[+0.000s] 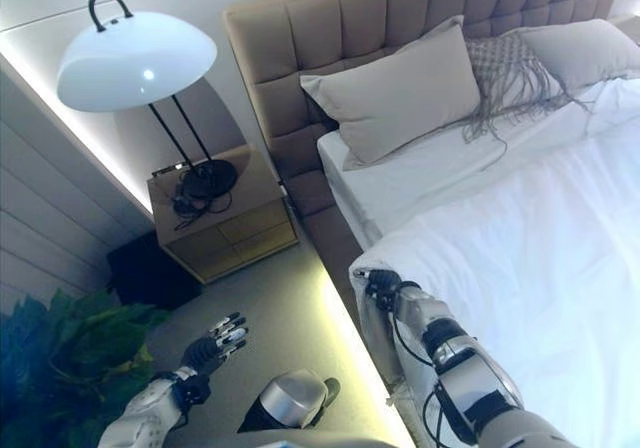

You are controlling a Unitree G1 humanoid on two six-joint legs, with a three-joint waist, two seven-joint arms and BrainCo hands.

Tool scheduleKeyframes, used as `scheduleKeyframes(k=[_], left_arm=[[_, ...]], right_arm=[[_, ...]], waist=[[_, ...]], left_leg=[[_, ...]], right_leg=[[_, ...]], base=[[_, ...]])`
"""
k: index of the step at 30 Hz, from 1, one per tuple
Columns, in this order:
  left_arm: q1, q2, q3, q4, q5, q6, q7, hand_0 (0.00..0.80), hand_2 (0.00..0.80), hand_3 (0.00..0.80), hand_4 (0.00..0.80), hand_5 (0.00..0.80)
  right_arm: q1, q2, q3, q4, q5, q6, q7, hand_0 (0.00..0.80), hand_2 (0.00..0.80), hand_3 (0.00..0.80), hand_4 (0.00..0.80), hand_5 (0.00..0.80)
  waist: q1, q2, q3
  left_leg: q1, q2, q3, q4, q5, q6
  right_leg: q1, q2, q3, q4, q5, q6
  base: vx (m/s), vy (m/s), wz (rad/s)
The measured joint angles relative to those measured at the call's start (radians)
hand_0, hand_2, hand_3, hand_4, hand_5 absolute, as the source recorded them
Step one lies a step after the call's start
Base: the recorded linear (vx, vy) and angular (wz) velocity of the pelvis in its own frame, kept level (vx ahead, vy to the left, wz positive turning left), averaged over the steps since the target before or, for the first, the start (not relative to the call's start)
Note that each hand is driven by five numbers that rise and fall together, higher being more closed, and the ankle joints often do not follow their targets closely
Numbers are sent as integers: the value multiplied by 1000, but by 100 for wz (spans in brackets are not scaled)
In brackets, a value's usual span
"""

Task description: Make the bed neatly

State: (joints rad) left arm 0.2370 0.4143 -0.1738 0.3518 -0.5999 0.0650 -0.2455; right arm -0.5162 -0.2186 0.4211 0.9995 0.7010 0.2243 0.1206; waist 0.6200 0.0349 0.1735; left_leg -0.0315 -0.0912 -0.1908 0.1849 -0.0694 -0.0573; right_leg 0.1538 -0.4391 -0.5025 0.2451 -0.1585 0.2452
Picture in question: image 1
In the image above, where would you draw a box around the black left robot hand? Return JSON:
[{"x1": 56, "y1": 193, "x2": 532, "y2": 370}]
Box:
[{"x1": 181, "y1": 311, "x2": 250, "y2": 376}]

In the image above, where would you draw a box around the black tangled cable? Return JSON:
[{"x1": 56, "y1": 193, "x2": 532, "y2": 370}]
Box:
[{"x1": 171, "y1": 167, "x2": 235, "y2": 233}]

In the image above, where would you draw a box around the brown tufted headboard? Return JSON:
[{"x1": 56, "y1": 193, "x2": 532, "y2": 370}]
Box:
[{"x1": 221, "y1": 0, "x2": 622, "y2": 220}]

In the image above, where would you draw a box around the white duvet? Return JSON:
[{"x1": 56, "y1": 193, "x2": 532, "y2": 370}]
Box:
[{"x1": 348, "y1": 74, "x2": 640, "y2": 448}]

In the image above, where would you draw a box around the wooden nightstand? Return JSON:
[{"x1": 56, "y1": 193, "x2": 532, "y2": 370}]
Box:
[{"x1": 145, "y1": 144, "x2": 301, "y2": 285}]

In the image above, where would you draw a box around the grey macrame fringed cushion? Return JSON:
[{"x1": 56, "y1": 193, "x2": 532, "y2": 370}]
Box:
[{"x1": 461, "y1": 32, "x2": 602, "y2": 165}]

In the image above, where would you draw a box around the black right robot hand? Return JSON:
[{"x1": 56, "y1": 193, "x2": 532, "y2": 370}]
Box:
[{"x1": 354, "y1": 267, "x2": 402, "y2": 315}]

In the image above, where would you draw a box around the white dome table lamp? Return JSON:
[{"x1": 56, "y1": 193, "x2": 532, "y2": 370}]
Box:
[{"x1": 55, "y1": 0, "x2": 237, "y2": 195}]

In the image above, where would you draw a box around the beige pillow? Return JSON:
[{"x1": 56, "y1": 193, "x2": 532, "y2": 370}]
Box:
[
  {"x1": 516, "y1": 17, "x2": 640, "y2": 90},
  {"x1": 299, "y1": 14, "x2": 482, "y2": 172}
]

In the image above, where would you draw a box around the black box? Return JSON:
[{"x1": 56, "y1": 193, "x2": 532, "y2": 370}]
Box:
[{"x1": 106, "y1": 231, "x2": 205, "y2": 313}]

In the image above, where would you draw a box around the green leafy plant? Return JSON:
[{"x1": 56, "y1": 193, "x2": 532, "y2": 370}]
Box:
[{"x1": 0, "y1": 286, "x2": 172, "y2": 448}]

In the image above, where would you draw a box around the mattress with white sheet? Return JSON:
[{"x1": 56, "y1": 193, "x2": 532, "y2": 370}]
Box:
[{"x1": 316, "y1": 81, "x2": 640, "y2": 250}]

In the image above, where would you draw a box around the brown upholstered bed frame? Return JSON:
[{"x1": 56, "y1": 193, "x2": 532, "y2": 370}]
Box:
[{"x1": 278, "y1": 166, "x2": 389, "y2": 384}]

